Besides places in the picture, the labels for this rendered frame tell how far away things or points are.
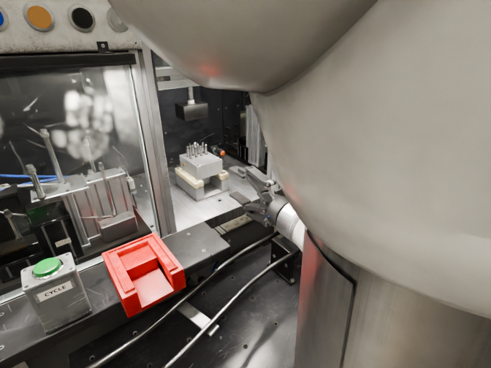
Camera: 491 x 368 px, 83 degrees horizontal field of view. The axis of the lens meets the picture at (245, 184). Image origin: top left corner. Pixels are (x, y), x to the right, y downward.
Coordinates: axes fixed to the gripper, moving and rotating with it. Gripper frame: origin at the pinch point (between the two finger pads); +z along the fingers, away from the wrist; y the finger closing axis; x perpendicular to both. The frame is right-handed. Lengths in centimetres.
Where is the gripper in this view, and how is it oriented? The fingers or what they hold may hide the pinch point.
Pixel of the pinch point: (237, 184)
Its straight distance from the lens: 81.6
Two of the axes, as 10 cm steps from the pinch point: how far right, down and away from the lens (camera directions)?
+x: -7.9, 2.9, -5.4
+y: 0.0, -8.8, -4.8
